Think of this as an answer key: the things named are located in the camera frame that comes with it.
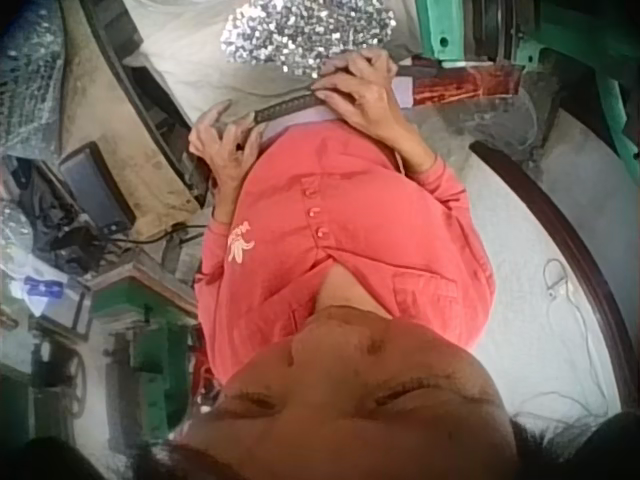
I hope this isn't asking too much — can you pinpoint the person's right hand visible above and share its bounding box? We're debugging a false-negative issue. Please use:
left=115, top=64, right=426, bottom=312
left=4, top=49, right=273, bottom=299
left=311, top=48, right=420, bottom=152

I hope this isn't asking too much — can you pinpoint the person's left hand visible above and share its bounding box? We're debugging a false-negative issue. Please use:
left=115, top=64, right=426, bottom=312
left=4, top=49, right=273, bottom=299
left=188, top=101, right=263, bottom=209

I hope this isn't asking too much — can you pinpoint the dark perforated metal strip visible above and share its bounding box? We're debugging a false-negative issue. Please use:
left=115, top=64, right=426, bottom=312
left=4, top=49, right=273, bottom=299
left=248, top=93, right=327, bottom=127

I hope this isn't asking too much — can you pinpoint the pile of shiny metal pieces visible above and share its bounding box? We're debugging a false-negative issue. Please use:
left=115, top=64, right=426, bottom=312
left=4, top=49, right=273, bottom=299
left=219, top=0, right=397, bottom=77

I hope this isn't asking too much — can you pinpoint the black curved rim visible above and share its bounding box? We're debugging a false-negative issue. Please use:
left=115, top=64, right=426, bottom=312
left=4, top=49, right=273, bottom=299
left=79, top=0, right=212, bottom=209

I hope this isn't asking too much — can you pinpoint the red-brown wooden block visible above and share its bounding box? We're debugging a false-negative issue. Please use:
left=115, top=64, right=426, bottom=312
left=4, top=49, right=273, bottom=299
left=410, top=63, right=524, bottom=109

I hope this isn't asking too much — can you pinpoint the black tablet stand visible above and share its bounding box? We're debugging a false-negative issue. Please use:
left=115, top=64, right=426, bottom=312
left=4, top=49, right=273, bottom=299
left=27, top=162, right=104, bottom=269

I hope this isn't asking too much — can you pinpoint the green press machine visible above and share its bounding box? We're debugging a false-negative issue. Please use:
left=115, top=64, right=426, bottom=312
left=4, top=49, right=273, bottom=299
left=88, top=263, right=202, bottom=432

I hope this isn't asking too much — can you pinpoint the clear bubble wrap sheet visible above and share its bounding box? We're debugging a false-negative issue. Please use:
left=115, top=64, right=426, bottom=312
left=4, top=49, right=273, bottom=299
left=0, top=9, right=69, bottom=156

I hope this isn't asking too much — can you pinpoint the green machine with black wheel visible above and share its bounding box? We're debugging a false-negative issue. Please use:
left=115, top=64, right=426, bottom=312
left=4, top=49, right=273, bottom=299
left=415, top=0, right=640, bottom=161

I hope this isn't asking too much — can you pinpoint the grey box with blue label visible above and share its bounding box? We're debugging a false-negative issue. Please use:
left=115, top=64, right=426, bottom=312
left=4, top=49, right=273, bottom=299
left=20, top=273, right=95, bottom=342

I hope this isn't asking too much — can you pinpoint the dark brown curved rim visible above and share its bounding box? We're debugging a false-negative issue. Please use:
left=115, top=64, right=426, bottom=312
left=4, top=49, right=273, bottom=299
left=468, top=140, right=640, bottom=419

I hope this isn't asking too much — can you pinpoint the black handwheel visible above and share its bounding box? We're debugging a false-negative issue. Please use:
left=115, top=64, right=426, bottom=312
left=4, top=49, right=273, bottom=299
left=47, top=349, right=90, bottom=422

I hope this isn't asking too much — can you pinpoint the black cable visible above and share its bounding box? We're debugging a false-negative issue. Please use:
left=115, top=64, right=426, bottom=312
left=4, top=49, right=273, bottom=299
left=89, top=222, right=207, bottom=248

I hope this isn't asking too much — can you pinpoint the white cable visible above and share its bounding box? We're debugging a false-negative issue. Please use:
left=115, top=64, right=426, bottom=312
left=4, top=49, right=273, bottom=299
left=542, top=257, right=614, bottom=416

